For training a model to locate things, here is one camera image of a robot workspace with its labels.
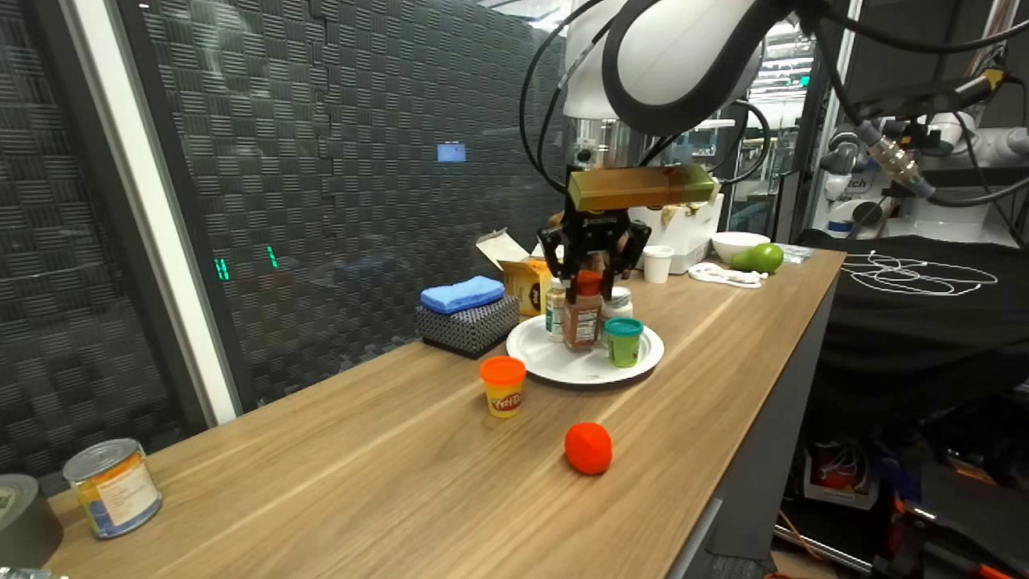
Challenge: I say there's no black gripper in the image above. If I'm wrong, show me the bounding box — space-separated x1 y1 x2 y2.
537 206 653 307

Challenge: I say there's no brown spice bottle orange cap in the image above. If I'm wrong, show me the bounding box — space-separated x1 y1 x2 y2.
563 267 608 353

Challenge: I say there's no white bottle yellow label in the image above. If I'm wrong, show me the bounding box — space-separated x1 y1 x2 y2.
541 281 572 338

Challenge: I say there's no small tub teal lid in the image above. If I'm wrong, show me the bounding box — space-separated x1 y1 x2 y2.
601 316 647 369

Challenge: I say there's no white round plate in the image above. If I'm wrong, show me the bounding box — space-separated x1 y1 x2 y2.
506 313 670 389

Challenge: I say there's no yellow open tea box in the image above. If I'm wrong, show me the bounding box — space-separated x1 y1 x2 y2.
472 227 563 320

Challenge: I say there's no white paper cup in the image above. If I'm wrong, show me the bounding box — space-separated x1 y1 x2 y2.
639 241 677 288

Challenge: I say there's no white jug container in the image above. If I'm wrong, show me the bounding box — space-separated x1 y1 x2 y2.
630 191 727 278

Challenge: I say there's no blue folded cloth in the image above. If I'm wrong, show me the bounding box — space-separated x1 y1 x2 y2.
419 273 508 320

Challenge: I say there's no yellow tub orange lid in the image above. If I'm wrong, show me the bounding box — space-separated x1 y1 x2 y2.
475 353 531 422

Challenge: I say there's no white bowl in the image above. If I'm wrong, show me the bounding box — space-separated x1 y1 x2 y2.
711 227 775 269

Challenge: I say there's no orange red ball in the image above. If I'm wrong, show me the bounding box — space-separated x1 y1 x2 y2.
563 418 614 481

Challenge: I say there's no green fruit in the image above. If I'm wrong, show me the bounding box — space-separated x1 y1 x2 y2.
731 241 789 278

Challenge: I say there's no red box on floor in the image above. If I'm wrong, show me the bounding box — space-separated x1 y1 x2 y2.
803 442 876 509

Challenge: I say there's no orange blue bag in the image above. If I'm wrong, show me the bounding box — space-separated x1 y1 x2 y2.
872 455 929 579

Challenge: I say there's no labelled tin can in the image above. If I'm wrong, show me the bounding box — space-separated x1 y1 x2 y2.
61 433 166 541

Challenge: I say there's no dark grey tape roll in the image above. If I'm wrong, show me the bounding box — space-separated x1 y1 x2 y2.
0 470 64 568

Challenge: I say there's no yellow wrist-mounted camera box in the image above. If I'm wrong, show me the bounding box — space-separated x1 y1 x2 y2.
567 161 720 215

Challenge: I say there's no white cord bundle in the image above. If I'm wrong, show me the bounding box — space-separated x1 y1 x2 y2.
685 259 767 293

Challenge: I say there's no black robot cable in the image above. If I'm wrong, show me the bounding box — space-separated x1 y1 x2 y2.
517 0 603 199

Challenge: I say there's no white cable on black surface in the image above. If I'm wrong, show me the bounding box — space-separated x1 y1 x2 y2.
844 247 1004 300

